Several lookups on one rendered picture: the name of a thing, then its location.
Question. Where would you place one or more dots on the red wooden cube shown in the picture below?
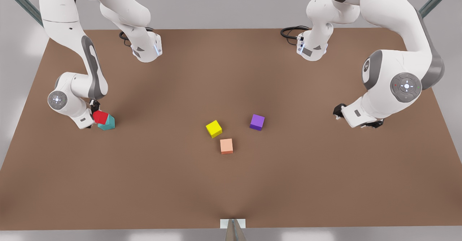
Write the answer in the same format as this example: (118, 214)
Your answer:
(100, 117)

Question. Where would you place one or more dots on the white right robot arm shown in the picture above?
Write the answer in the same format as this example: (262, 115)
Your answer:
(61, 20)

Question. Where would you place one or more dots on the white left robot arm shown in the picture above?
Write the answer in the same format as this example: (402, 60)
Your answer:
(397, 35)

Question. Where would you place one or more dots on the teal wooden cube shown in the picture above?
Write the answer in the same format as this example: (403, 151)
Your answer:
(108, 123)

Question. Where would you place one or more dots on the purple wooden cube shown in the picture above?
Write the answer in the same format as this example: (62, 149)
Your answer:
(257, 121)

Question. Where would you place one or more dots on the orange wooden cube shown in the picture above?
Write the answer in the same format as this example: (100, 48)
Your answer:
(226, 146)

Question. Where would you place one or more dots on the yellow wooden cube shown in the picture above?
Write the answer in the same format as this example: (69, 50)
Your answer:
(214, 129)

